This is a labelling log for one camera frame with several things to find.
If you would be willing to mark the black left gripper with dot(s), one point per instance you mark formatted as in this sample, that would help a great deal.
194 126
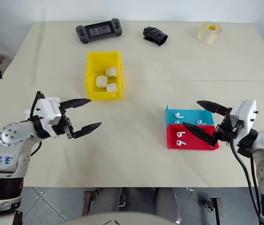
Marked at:
63 127

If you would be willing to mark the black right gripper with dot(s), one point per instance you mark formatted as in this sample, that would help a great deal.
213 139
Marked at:
226 131

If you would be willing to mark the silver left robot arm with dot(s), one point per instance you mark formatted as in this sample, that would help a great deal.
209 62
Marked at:
8 150

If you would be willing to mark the yellow plastic bin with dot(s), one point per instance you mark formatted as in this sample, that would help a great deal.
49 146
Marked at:
91 70

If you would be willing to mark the blue plastic tray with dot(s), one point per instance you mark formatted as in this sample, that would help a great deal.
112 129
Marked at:
192 116

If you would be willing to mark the red plastic tray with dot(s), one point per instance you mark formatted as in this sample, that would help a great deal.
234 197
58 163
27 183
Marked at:
194 143

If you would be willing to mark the dark grey handheld game console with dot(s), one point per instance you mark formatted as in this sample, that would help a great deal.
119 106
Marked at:
98 30

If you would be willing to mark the grey rounded robot leg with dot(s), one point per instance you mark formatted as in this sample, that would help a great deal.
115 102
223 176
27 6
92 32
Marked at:
166 201
105 199

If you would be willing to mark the clear adhesive tape roll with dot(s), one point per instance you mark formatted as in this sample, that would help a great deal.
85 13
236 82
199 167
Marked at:
210 32

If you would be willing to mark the black cylindrical sleeve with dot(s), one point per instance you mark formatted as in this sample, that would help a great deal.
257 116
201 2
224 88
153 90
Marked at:
154 35

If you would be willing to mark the pale rounded robot torso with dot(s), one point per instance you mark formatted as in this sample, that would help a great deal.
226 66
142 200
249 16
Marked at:
122 219

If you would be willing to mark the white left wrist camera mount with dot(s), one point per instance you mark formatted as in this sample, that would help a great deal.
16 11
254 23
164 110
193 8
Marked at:
49 110

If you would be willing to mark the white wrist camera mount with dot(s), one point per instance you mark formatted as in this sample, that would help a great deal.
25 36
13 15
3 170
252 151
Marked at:
246 113
49 110

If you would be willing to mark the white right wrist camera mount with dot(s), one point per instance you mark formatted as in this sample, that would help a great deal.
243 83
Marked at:
246 113

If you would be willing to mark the rusty metal table bracket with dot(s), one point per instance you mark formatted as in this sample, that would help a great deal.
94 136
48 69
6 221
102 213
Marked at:
88 202
216 208

